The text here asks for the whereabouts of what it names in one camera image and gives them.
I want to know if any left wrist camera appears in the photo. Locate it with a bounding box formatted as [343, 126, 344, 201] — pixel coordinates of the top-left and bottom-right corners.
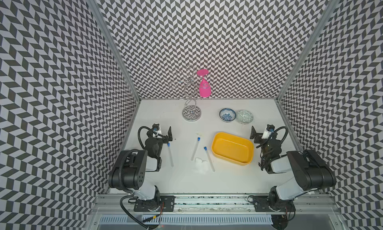
[152, 123, 162, 138]

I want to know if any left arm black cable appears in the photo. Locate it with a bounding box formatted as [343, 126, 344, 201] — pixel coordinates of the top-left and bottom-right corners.
[119, 194, 159, 230]

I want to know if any test tube blue cap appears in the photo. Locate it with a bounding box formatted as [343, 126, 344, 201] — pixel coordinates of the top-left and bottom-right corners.
[204, 146, 215, 172]
[167, 143, 174, 168]
[191, 137, 200, 161]

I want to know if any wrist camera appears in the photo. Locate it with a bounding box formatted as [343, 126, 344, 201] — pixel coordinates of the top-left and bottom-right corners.
[152, 123, 162, 138]
[262, 124, 275, 139]

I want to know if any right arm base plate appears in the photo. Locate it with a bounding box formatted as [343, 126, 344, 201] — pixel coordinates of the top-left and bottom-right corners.
[247, 195, 296, 214]

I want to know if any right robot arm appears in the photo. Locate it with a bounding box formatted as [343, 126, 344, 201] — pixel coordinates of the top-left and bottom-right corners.
[248, 124, 336, 213]

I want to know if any aluminium front rail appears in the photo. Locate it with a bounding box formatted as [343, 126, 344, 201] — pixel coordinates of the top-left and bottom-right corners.
[90, 194, 341, 215]

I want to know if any blue patterned bowl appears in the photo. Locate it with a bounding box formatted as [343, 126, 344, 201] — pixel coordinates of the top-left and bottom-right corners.
[219, 108, 236, 122]

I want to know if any green patterned bowl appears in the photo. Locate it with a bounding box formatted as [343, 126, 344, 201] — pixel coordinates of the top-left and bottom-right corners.
[236, 109, 254, 124]

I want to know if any metal wire glass rack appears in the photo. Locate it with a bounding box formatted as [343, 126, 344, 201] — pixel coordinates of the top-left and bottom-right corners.
[169, 65, 201, 122]

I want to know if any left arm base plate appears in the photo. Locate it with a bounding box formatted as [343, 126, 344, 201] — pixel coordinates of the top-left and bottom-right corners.
[134, 195, 175, 212]

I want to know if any yellow plastic tray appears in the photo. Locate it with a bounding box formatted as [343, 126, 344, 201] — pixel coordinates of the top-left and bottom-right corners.
[211, 132, 254, 166]

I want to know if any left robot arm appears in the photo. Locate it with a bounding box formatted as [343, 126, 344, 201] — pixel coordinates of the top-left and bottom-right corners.
[108, 123, 175, 212]

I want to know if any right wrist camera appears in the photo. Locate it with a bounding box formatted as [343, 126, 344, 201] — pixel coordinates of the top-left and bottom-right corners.
[262, 124, 275, 139]

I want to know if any pink wine glass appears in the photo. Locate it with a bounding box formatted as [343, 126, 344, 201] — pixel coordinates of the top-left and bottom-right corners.
[197, 69, 212, 98]

